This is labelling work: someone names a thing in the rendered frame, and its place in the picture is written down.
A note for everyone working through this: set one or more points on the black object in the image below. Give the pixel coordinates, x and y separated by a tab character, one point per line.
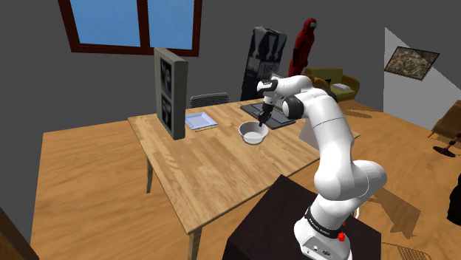
455	201

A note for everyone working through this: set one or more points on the red-framed window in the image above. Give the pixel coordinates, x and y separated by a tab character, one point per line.
140	23

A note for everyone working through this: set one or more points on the pale blue square tray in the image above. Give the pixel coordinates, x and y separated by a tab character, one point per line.
200	120

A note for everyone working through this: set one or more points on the dark wooden furniture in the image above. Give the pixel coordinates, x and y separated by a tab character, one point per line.
12	241

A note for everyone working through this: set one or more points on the red hooded figure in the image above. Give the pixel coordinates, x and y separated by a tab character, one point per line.
302	46

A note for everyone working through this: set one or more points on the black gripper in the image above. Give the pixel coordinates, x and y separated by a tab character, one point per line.
265	111

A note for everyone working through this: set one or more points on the framed wall picture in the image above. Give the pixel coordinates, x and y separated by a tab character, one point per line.
411	63

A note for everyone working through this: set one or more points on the white bowl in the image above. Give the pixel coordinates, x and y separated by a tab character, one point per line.
253	134

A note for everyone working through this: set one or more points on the grey mesh chair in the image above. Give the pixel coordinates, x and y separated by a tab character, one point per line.
209	99

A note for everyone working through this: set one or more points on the black printed panel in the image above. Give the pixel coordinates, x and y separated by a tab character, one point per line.
262	57

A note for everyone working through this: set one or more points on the wooden table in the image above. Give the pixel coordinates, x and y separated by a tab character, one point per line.
216	158

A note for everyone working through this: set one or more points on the dark flat laptop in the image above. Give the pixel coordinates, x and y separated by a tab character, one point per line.
278	120

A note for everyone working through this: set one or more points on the olive green armchair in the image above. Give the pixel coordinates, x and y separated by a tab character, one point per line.
342	84

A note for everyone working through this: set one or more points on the grey upright box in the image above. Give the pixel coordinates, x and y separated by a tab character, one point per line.
173	93

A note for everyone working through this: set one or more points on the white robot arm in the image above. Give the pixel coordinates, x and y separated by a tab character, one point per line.
329	122

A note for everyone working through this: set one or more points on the dark robot stand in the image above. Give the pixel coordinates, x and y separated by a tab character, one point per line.
268	223

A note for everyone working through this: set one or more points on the dark round floor stand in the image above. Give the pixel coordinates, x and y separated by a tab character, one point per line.
446	148

